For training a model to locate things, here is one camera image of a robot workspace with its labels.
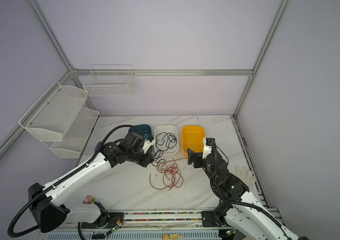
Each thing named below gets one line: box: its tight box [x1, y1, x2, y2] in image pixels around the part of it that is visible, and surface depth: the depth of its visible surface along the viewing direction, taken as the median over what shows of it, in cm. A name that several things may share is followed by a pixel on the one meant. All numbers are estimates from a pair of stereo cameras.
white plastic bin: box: [153, 125, 180, 155], surface depth 106 cm
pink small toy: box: [82, 195, 95, 204], surface depth 79 cm
